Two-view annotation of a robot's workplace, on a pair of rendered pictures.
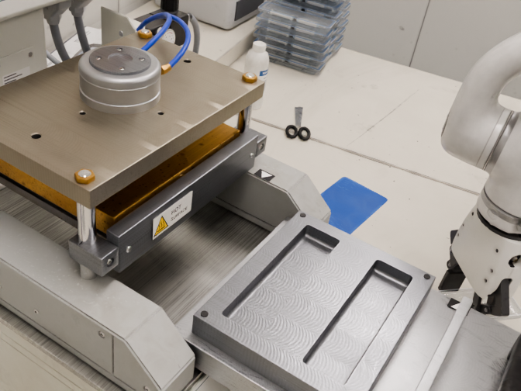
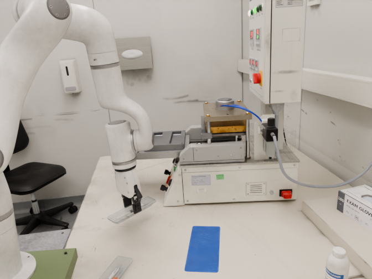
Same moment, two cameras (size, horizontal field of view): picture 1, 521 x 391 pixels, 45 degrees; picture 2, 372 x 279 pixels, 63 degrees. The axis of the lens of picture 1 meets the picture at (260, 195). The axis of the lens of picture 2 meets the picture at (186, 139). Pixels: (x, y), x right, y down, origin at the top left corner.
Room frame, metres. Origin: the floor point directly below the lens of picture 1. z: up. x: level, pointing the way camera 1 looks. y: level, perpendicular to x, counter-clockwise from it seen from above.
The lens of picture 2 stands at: (1.64, -0.50, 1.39)
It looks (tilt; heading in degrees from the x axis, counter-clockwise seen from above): 18 degrees down; 157
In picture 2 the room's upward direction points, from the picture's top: 4 degrees counter-clockwise
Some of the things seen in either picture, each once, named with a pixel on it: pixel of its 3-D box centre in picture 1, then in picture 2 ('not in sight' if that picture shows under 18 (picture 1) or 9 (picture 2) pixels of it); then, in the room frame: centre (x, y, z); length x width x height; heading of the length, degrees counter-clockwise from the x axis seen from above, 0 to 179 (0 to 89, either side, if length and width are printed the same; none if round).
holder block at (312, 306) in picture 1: (320, 302); (166, 140); (0.43, -0.08, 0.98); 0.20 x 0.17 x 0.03; 154
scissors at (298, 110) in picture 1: (298, 122); not in sight; (1.17, -0.05, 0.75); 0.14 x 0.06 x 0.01; 2
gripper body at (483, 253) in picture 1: (492, 243); (127, 178); (0.63, -0.30, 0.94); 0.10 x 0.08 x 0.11; 17
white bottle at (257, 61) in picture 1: (255, 75); (336, 274); (1.22, 0.05, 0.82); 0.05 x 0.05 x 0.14
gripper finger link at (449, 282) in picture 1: (452, 268); (138, 205); (0.68, -0.29, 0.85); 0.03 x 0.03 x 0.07; 17
